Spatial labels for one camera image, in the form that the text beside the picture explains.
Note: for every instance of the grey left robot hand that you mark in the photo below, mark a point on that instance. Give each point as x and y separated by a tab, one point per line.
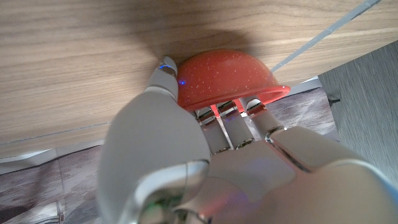
161	140

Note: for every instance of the red speckled bowl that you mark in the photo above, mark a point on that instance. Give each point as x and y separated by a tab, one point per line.
224	77

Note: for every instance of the white low shelf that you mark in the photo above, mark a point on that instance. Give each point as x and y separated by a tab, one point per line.
306	87

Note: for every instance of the black knob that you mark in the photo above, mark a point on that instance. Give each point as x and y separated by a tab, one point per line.
333	100

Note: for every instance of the dark grey partition panel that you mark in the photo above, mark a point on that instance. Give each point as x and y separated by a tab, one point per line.
367	109

